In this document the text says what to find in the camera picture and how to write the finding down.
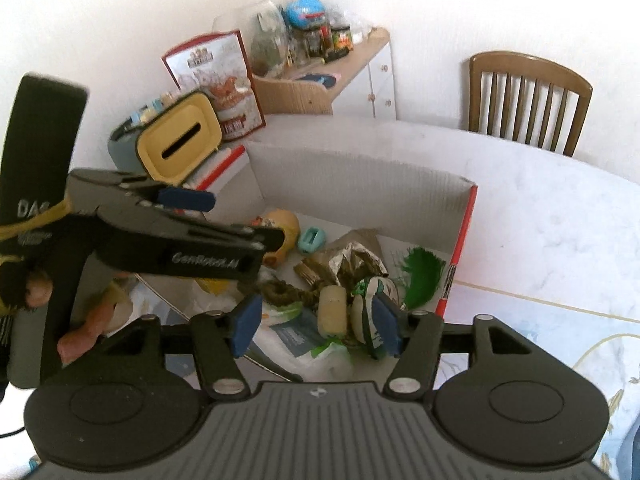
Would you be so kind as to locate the brown wooden chair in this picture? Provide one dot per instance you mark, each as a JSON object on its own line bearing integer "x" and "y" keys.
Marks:
{"x": 525, "y": 62}

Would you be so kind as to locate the dark glass jar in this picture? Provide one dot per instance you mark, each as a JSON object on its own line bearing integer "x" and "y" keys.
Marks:
{"x": 310, "y": 44}

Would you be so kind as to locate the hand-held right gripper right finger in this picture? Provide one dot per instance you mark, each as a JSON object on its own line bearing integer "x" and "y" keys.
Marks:
{"x": 387, "y": 325}

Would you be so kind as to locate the silver snack bag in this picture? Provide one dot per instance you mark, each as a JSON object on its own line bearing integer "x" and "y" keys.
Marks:
{"x": 350, "y": 260}

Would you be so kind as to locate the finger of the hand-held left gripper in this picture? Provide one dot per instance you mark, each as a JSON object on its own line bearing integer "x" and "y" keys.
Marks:
{"x": 235, "y": 237}
{"x": 187, "y": 199}

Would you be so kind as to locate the small teal clip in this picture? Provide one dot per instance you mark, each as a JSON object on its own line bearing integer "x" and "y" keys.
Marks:
{"x": 310, "y": 240}

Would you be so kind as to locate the red and white snack bag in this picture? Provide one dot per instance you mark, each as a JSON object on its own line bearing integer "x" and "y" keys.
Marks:
{"x": 220, "y": 75}

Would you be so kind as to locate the red and white cardboard box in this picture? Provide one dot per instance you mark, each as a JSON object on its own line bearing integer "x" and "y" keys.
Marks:
{"x": 350, "y": 190}

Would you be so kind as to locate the white and blue plastic package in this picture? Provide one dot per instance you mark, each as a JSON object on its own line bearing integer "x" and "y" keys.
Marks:
{"x": 295, "y": 335}

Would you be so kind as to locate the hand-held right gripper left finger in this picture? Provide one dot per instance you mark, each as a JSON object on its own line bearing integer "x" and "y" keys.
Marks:
{"x": 245, "y": 327}

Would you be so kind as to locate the white wooden side cabinet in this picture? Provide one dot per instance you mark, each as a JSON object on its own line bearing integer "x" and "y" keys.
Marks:
{"x": 380, "y": 85}

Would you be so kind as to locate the beige foam bar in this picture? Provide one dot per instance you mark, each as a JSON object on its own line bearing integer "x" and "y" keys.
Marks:
{"x": 332, "y": 310}

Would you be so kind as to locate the blue globe toy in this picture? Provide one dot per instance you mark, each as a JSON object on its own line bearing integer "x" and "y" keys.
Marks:
{"x": 305, "y": 10}

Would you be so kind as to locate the orange plush toy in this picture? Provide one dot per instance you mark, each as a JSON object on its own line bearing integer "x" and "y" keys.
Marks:
{"x": 287, "y": 225}

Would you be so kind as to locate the person's left hand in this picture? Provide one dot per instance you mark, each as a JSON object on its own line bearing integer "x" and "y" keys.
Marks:
{"x": 85, "y": 332}

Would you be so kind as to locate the blue oval pad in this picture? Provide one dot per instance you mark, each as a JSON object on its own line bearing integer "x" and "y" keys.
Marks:
{"x": 317, "y": 79}

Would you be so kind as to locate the yellow and blue tissue box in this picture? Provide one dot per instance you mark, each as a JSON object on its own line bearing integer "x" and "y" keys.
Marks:
{"x": 175, "y": 135}

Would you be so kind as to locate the green white sachet with tassel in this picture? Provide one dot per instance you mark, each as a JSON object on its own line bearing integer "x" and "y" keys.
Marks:
{"x": 362, "y": 310}

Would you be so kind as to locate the jar with orange label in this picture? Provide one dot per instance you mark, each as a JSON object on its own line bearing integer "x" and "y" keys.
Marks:
{"x": 341, "y": 39}

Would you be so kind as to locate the clear plastic container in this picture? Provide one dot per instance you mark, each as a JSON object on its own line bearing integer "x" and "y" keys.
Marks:
{"x": 270, "y": 45}

